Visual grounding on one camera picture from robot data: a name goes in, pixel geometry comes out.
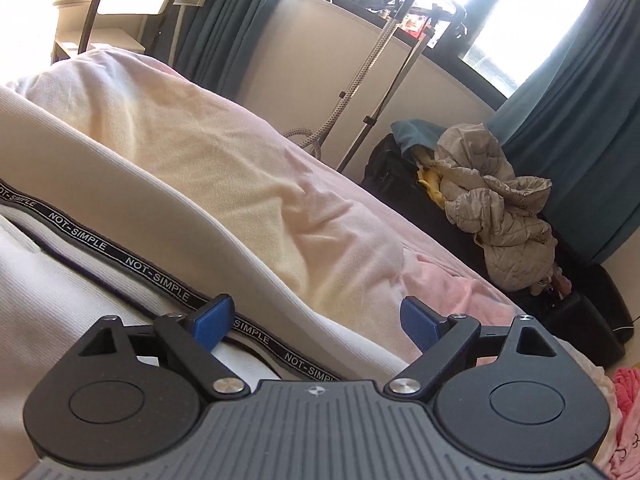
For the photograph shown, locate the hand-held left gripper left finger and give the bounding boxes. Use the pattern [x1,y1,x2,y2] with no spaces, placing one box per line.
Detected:
[75,294,252,401]

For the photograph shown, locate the pink printed clothes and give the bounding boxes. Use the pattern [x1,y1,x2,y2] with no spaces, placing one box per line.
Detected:
[612,367,640,480]

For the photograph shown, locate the pink bed blanket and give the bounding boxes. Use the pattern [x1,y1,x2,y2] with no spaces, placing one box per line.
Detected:
[0,49,621,480]

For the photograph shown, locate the cream knit sweater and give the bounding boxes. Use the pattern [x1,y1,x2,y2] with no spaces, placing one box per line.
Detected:
[0,85,411,480]

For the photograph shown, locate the dark framed window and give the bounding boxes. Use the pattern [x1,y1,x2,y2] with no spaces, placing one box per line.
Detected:
[295,0,640,111]

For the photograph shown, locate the yellow cloth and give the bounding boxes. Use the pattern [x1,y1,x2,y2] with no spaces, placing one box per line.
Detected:
[416,162,448,208]

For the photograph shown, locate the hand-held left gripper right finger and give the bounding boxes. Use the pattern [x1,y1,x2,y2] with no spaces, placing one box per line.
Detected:
[384,296,568,401]

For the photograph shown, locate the black armchair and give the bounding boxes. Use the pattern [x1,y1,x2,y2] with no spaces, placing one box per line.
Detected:
[361,132,636,361]

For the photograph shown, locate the garment steamer stand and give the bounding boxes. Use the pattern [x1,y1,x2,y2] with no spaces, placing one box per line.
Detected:
[282,0,473,173]

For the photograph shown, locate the teal cloth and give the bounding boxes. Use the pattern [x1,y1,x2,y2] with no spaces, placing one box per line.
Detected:
[391,119,453,153]

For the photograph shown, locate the beige quilted jacket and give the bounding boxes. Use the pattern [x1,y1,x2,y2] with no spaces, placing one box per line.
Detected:
[434,122,558,296]

